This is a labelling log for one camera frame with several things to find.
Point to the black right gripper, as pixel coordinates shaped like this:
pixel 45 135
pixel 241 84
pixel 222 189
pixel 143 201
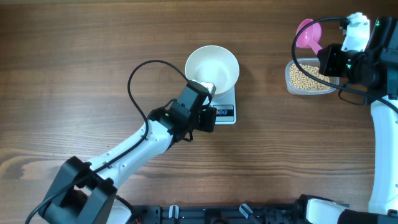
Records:
pixel 328 56

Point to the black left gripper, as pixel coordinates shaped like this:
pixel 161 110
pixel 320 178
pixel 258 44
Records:
pixel 209 126

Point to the clear plastic container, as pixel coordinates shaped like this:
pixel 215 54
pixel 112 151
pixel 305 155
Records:
pixel 312 62

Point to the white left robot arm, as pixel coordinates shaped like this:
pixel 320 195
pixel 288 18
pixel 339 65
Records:
pixel 85 192

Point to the white bowl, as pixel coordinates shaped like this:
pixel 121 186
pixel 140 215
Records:
pixel 213 64

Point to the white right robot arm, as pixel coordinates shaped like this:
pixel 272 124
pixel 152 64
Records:
pixel 382 206

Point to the pink plastic scoop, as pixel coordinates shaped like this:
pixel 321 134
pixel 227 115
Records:
pixel 310 37

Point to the white digital kitchen scale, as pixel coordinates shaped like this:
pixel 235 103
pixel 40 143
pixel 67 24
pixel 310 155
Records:
pixel 226 107

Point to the pile of soybeans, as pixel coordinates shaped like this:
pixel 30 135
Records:
pixel 302 82

